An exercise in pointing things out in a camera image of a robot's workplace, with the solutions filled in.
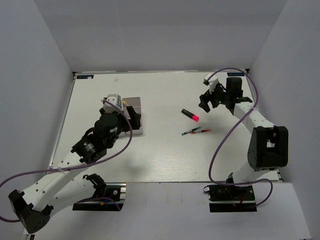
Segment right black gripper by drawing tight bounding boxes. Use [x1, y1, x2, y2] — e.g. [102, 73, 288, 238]
[199, 82, 231, 113]

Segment pink highlighter marker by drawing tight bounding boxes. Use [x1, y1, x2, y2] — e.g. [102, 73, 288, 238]
[181, 109, 200, 122]

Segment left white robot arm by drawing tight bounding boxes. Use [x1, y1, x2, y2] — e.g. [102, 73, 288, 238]
[8, 106, 142, 234]

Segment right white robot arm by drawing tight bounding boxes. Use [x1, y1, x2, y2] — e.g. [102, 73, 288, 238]
[199, 76, 289, 200]

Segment right white organizer box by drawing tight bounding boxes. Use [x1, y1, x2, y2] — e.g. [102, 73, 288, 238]
[122, 97, 143, 135]

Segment green gel pen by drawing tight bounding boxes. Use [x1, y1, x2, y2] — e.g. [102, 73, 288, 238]
[181, 126, 201, 136]

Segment red gel pen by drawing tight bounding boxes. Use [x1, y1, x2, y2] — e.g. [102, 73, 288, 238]
[190, 129, 211, 134]

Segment right blue table label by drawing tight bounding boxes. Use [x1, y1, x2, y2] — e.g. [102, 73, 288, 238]
[227, 72, 245, 77]

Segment blue table label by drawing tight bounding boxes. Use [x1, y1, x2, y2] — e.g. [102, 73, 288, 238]
[76, 74, 94, 80]
[227, 72, 245, 77]

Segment left blue table label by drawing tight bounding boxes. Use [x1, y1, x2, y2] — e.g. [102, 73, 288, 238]
[76, 74, 94, 80]

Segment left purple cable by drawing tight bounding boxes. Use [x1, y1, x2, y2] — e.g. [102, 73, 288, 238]
[0, 99, 133, 223]

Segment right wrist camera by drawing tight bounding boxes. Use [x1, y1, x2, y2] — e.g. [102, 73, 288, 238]
[203, 72, 220, 94]

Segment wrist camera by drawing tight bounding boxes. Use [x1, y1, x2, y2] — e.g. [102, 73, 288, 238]
[101, 94, 123, 113]
[203, 72, 220, 94]

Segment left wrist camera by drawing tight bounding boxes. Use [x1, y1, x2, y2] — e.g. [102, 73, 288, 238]
[101, 94, 123, 113]

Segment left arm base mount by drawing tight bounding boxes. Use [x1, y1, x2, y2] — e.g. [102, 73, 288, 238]
[72, 173, 127, 212]

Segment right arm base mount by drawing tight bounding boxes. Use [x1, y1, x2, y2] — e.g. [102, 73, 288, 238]
[203, 184, 257, 213]

